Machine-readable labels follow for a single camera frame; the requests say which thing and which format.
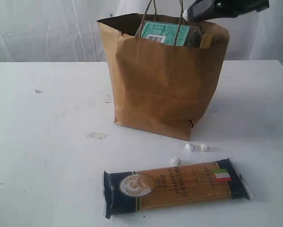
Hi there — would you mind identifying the brown paper shopping bag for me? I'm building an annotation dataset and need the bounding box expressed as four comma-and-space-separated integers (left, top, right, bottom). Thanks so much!
98, 13, 230, 141

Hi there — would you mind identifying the white ball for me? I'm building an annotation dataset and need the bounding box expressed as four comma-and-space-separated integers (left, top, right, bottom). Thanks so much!
171, 157, 180, 166
184, 143, 195, 152
200, 144, 209, 152
182, 9, 189, 21

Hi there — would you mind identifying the spaghetti packet with Italian flag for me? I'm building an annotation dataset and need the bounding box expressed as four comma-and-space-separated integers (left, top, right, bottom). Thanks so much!
103, 158, 251, 219

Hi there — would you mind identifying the clear tape scrap on table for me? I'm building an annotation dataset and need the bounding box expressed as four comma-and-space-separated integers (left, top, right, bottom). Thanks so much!
87, 132, 108, 140

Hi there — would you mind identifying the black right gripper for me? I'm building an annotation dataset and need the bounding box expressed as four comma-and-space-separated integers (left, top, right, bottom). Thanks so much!
187, 0, 269, 22

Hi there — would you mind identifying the clear jar with gold lid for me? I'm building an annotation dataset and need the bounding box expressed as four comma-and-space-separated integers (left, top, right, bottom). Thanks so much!
136, 20, 213, 49

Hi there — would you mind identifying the white backdrop curtain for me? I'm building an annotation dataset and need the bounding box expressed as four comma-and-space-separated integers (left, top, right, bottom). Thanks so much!
0, 0, 283, 65

